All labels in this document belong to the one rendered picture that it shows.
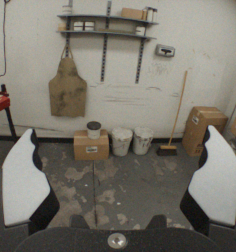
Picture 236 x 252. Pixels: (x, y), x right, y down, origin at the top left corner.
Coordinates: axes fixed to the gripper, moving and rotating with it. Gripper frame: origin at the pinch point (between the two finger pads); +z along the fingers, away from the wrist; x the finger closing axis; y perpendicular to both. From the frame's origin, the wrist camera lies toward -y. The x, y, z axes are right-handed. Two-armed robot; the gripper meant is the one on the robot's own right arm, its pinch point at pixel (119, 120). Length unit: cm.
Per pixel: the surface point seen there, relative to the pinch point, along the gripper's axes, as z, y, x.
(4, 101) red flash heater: 116, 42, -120
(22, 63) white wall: 185, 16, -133
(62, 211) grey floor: 71, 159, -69
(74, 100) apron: 189, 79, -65
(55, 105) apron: 186, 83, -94
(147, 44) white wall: 210, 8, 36
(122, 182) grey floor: 124, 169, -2
